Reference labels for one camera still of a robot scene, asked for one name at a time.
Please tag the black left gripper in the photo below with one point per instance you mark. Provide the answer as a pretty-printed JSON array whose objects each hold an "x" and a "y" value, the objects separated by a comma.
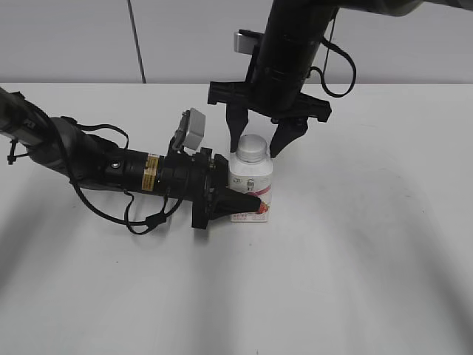
[{"x": 194, "y": 177}]

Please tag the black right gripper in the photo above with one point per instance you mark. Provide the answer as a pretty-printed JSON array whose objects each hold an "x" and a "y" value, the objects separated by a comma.
[{"x": 293, "y": 126}]

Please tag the white ribbed bottle cap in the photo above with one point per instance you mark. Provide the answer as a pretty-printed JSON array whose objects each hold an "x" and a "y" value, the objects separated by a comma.
[{"x": 251, "y": 148}]

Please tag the white yili changqing yogurt bottle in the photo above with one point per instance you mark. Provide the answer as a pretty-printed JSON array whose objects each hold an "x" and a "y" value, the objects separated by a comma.
[{"x": 252, "y": 178}]

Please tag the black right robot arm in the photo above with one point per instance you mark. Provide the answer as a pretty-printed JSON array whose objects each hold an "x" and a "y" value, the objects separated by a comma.
[{"x": 282, "y": 60}]

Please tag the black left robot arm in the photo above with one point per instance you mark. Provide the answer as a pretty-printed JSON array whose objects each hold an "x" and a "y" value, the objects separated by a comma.
[{"x": 86, "y": 159}]

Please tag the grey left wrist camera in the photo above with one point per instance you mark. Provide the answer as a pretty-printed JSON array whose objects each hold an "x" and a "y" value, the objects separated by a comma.
[{"x": 190, "y": 131}]

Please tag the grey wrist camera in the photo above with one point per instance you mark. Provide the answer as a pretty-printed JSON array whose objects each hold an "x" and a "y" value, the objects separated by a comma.
[
  {"x": 245, "y": 41},
  {"x": 190, "y": 131}
]

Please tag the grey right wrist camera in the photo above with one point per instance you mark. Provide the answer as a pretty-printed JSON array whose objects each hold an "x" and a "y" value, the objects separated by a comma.
[{"x": 245, "y": 41}]

